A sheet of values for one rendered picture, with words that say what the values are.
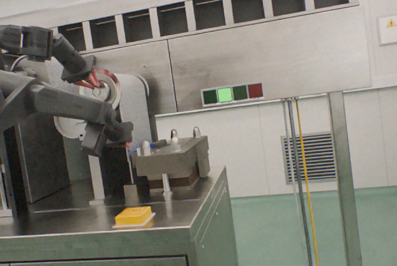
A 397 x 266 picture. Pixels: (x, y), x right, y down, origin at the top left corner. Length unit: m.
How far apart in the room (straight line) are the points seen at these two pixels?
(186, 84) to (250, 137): 2.39
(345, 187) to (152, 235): 0.98
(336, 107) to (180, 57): 0.68
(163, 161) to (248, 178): 2.80
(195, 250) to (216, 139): 2.95
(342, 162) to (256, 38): 0.64
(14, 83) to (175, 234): 0.48
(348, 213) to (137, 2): 1.25
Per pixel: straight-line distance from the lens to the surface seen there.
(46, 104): 0.59
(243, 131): 3.72
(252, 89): 1.35
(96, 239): 0.91
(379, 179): 3.96
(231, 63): 1.37
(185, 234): 0.83
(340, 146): 1.56
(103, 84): 1.13
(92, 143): 0.95
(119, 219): 0.90
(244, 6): 1.48
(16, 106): 0.56
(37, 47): 0.95
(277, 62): 1.36
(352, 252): 1.71
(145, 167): 1.08
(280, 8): 1.47
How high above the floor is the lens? 1.18
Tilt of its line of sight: 3 degrees down
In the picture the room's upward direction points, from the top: 8 degrees counter-clockwise
